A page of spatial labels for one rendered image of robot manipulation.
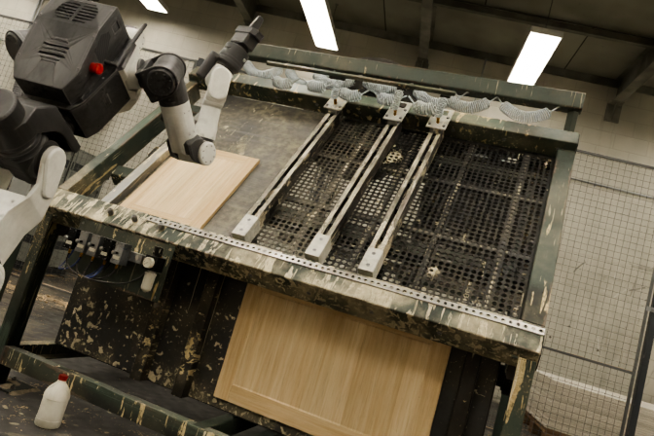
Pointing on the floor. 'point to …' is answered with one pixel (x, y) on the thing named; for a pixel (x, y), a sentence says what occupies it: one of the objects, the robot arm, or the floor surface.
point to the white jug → (54, 404)
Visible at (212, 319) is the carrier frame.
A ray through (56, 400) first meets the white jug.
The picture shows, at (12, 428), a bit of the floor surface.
